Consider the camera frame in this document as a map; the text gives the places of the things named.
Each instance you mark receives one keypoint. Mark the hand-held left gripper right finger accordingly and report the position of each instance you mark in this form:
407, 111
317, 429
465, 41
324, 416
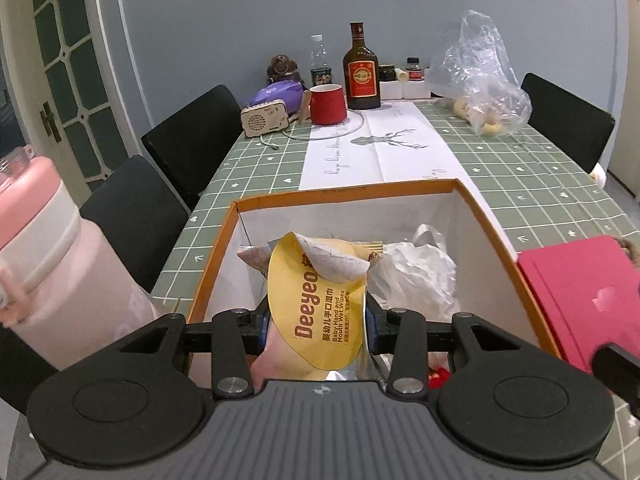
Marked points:
371, 327

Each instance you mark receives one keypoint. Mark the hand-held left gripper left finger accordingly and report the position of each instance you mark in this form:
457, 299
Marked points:
265, 335

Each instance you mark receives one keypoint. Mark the wet wipes packet yellow label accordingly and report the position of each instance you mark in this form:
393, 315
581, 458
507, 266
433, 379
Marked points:
310, 320

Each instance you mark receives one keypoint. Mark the white plastic bag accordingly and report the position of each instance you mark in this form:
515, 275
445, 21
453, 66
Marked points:
415, 270

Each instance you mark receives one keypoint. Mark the red soft toy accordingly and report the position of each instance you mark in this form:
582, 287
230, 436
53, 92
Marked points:
440, 377

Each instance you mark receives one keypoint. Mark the orange cardboard box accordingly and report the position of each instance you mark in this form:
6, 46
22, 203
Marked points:
350, 210

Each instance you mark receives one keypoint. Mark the red square box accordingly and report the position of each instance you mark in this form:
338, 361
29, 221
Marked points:
575, 285

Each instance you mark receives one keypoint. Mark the brown knitted item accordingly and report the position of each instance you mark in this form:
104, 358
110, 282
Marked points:
631, 252

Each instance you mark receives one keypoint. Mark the white table runner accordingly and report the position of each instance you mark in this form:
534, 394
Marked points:
380, 155

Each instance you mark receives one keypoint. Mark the green checked tablecloth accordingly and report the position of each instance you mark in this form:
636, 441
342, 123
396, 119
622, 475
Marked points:
550, 190

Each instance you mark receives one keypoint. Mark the white yellow bundle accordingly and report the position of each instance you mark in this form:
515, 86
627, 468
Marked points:
598, 176

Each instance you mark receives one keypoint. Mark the pink water bottle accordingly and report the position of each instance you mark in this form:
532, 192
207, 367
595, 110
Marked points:
75, 270

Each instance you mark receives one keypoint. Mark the cream small radio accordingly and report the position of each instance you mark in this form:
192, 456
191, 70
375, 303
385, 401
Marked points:
262, 119

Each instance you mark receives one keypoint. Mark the red mug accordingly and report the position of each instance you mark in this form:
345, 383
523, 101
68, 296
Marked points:
327, 105

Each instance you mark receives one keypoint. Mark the white container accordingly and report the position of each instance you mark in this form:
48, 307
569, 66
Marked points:
410, 90

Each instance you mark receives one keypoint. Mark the purple pouch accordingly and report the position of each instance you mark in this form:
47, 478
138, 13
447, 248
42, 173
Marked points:
277, 92

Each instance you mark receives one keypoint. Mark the brown liquor bottle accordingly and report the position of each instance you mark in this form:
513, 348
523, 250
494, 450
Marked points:
361, 80

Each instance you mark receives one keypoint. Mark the small dark jar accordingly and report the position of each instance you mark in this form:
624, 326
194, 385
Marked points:
386, 72

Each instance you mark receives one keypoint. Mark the small bottle with dark cap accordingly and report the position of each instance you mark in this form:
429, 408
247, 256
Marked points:
413, 71

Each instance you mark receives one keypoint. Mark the brown figurine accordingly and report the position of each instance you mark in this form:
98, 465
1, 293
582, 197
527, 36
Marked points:
281, 66

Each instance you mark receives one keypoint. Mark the clear plastic bottle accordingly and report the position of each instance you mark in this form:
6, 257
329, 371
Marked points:
319, 60

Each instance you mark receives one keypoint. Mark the clear plastic bag of bread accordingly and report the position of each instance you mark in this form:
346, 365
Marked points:
475, 70

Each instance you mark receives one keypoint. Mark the glass-paned door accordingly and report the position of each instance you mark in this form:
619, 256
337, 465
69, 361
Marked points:
70, 60

